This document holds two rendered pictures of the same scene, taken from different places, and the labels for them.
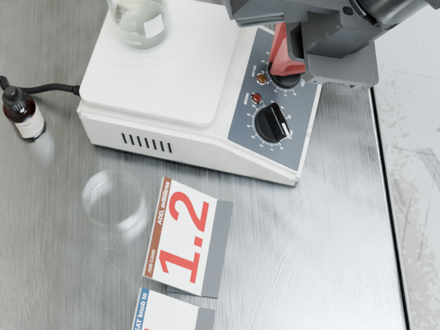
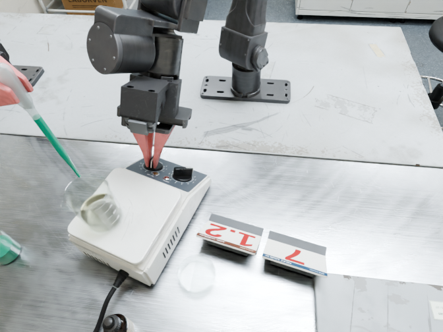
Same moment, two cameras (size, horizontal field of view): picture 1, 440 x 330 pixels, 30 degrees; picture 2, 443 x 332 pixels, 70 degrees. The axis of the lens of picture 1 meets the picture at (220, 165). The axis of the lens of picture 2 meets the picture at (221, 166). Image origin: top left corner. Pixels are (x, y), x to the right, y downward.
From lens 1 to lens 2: 40 cm
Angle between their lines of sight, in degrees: 41
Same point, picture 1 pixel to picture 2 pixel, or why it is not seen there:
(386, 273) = (260, 158)
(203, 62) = (141, 190)
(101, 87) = (136, 248)
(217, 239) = (231, 223)
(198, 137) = (182, 205)
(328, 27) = (173, 94)
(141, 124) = (164, 234)
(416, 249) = (250, 145)
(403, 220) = (236, 147)
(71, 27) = (59, 293)
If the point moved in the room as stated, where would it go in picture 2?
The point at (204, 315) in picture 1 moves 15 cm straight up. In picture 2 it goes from (272, 236) to (285, 184)
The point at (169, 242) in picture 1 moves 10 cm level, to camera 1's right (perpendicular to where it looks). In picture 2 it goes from (235, 240) to (238, 184)
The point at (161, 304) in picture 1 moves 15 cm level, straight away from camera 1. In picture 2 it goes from (269, 250) to (168, 275)
